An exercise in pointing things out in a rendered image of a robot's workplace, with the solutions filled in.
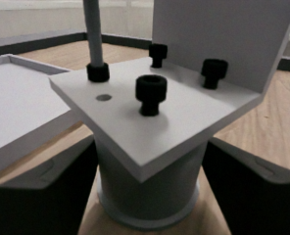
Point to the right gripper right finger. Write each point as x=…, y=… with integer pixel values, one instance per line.
x=253, y=194

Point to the grey cylinder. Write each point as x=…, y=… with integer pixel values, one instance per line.
x=158, y=203

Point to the red screwdriver handle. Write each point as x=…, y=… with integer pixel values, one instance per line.
x=92, y=19

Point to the black screw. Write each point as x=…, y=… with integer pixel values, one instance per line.
x=157, y=52
x=213, y=70
x=98, y=74
x=151, y=90

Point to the white bracket with holes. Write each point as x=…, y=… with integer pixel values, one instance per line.
x=250, y=35

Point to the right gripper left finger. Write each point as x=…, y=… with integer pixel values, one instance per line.
x=50, y=198

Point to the white shallow tray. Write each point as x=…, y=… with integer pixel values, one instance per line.
x=31, y=113

